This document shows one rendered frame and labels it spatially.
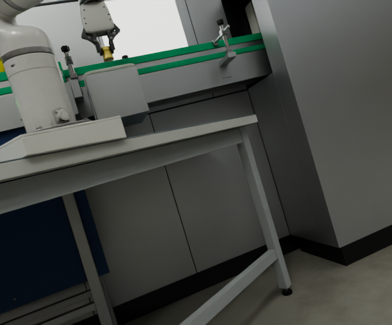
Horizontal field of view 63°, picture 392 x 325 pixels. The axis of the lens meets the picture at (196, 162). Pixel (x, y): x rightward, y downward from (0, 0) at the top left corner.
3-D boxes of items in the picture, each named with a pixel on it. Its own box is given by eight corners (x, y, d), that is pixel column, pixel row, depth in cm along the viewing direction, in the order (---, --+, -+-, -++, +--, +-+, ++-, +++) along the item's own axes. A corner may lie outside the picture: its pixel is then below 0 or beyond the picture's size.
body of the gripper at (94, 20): (106, 6, 116) (115, 35, 117) (77, 9, 114) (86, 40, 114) (106, -7, 109) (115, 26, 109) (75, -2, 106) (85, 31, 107)
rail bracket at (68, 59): (80, 86, 130) (71, 57, 130) (77, 73, 114) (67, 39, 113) (73, 88, 129) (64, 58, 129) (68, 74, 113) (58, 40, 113)
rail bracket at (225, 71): (229, 77, 148) (216, 30, 148) (245, 64, 132) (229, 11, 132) (220, 80, 147) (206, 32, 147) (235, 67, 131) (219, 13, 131)
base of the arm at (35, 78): (106, 118, 81) (83, 46, 79) (31, 133, 67) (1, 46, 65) (71, 133, 94) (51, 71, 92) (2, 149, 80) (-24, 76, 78)
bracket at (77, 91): (85, 102, 128) (80, 85, 128) (84, 95, 119) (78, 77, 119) (76, 104, 127) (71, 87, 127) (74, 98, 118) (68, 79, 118)
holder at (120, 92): (140, 125, 134) (129, 89, 133) (149, 110, 107) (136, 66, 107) (98, 135, 129) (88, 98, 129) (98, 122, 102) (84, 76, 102)
